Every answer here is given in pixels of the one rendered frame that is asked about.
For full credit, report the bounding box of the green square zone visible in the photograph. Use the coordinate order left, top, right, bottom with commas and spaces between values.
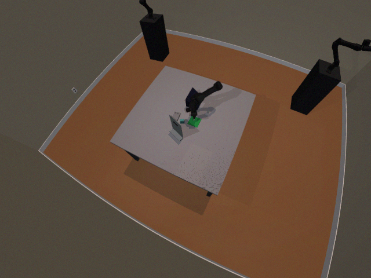
187, 116, 201, 127

